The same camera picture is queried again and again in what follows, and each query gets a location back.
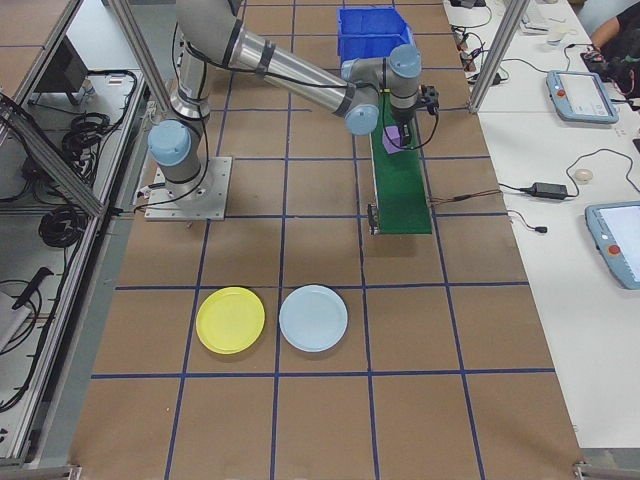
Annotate V-shaped metal bar frame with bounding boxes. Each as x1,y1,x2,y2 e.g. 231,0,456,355
0,0,154,469

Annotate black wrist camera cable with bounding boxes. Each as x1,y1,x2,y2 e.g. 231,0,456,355
172,24,444,151

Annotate yellow round plate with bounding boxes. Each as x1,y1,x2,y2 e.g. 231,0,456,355
196,285,267,356

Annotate black box in frame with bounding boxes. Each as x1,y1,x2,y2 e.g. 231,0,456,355
33,35,92,106

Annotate blue plastic storage bin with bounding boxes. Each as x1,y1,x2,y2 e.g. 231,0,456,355
337,6,415,64

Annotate white sheet in frame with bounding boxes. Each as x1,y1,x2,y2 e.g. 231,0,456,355
0,289,39,351

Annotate white square base plate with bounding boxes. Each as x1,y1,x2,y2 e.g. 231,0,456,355
144,156,234,222

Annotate black cable coil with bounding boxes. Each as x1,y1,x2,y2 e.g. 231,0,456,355
62,112,124,161
39,207,84,249

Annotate green conveyor belt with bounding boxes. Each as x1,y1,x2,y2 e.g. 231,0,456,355
368,92,434,236

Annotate black adapter cable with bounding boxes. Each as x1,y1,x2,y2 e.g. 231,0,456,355
566,148,634,199

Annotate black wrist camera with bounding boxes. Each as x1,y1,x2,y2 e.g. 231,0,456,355
418,83,442,115

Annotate aluminium profile post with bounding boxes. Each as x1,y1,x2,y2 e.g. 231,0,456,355
467,0,531,115

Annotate black handle tool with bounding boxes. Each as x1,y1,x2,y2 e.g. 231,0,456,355
12,267,55,309

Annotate light blue round plate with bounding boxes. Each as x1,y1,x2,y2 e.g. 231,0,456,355
278,284,349,354

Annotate purple foam block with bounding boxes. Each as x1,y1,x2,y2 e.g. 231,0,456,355
381,125,404,154

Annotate white keyboard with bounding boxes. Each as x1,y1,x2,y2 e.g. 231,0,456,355
522,0,549,34

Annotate red conveyor wires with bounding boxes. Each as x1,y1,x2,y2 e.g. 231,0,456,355
428,189,503,205

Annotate light blue teach pendant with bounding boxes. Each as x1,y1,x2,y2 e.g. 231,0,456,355
546,69,620,123
584,200,640,291

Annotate aluminium corner bar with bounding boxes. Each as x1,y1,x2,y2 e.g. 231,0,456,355
572,459,640,480
37,464,81,480

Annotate black plug cable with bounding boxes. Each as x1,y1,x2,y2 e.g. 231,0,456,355
507,209,549,235

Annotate person in black shirt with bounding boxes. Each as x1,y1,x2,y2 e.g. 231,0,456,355
591,3,640,51

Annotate black device with red part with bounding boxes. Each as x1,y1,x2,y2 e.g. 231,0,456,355
582,44,640,101

